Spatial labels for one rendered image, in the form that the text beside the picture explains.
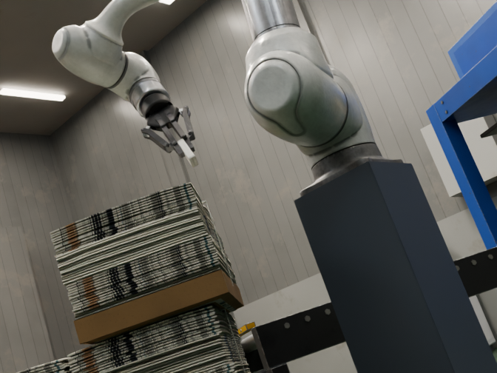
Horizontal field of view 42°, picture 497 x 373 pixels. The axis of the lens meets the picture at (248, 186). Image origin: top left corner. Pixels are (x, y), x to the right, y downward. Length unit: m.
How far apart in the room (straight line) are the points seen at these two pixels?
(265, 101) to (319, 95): 0.10
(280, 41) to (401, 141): 7.35
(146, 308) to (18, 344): 9.66
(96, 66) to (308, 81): 0.59
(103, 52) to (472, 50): 1.92
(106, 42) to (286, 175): 8.01
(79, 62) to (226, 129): 8.71
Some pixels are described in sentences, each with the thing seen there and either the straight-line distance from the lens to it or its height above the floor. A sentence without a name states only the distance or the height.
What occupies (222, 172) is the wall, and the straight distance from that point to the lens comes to 10.27.
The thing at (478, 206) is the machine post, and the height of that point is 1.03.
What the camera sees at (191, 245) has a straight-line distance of 1.22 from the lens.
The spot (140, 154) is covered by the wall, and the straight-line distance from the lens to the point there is 11.63.
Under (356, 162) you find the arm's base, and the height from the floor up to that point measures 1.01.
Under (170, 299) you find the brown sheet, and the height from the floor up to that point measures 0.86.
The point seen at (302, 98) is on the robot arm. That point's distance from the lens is 1.20.
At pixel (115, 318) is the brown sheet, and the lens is 1.23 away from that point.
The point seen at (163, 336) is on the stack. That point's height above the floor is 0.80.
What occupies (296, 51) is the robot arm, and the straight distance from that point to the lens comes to 1.26.
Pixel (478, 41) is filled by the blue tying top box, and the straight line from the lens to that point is 3.07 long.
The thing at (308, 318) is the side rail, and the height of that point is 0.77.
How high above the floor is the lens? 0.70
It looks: 15 degrees up
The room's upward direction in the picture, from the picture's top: 19 degrees counter-clockwise
